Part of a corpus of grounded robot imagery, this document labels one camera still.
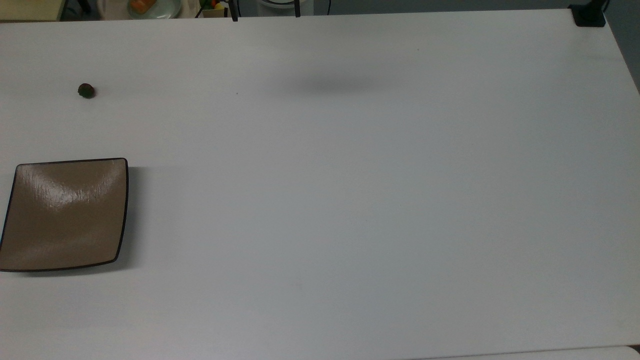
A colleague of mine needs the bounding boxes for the box of colourful toys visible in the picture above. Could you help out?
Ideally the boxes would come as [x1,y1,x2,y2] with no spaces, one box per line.
[195,0,232,19]

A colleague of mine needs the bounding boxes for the black table clamp mount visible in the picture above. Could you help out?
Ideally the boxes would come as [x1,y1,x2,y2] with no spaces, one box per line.
[568,0,608,28]

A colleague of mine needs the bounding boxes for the light wooden furniture top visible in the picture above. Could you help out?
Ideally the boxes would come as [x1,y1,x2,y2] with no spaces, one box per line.
[0,0,68,22]

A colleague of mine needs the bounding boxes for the glass bowl with orange fruit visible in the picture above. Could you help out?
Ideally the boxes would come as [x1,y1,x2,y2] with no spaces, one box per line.
[126,0,182,20]

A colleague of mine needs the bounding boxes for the white round appliance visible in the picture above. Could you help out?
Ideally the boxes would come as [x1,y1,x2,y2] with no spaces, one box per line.
[256,0,316,17]

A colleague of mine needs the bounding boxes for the square brown ceramic plate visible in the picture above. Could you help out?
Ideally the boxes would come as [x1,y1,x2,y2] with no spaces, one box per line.
[0,157,130,273]

